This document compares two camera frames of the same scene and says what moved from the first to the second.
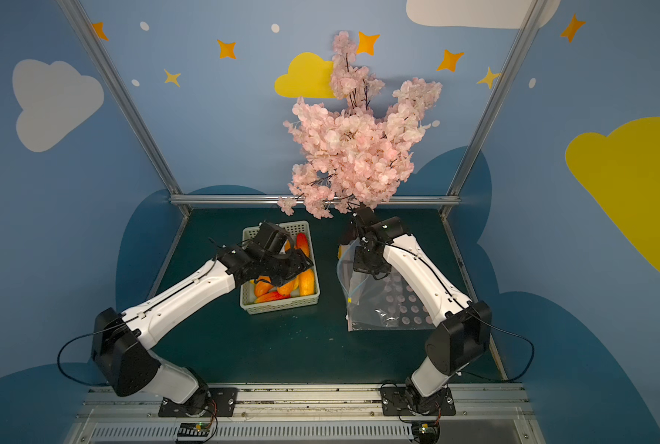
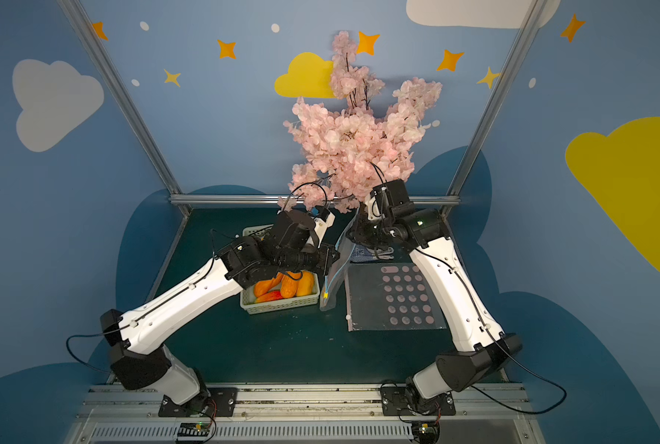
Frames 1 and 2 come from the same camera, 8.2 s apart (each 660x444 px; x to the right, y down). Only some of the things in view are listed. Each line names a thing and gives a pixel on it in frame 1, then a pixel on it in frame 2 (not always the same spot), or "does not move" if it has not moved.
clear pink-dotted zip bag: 388,302 does not move
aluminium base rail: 314,414 does not move
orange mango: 262,288 does not move
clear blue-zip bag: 372,302 -> 335,277
